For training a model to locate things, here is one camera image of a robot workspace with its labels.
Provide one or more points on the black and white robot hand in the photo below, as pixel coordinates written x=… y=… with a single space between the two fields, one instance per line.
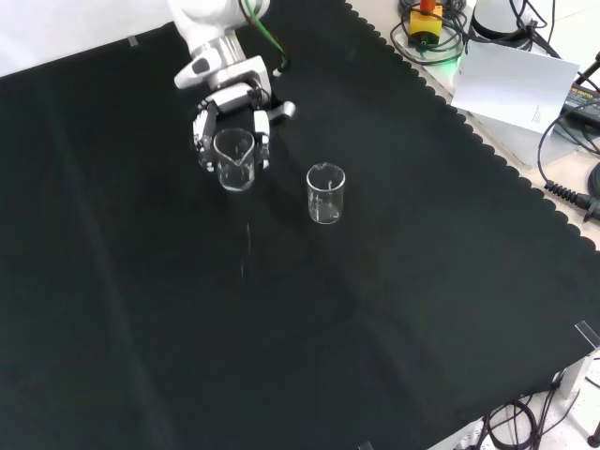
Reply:
x=229 y=98

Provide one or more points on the clear glass beaker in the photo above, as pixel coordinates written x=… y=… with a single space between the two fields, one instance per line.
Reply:
x=234 y=180
x=325 y=211

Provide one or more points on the clear cloth clip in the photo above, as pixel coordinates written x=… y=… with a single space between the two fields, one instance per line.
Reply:
x=587 y=330
x=133 y=41
x=365 y=445

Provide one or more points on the yellow stop button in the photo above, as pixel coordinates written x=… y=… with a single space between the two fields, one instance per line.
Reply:
x=424 y=25

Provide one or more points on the black bench cloth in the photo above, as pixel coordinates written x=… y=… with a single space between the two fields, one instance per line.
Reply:
x=187 y=304

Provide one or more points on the white paper sheet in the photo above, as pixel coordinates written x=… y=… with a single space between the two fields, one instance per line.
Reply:
x=515 y=84

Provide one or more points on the black power adapter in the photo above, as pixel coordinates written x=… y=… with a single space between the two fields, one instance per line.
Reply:
x=581 y=100

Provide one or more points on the aluminium bench leg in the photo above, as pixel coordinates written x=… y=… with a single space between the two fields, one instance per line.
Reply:
x=574 y=382

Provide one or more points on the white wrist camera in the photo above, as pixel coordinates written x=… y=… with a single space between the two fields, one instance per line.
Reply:
x=197 y=68

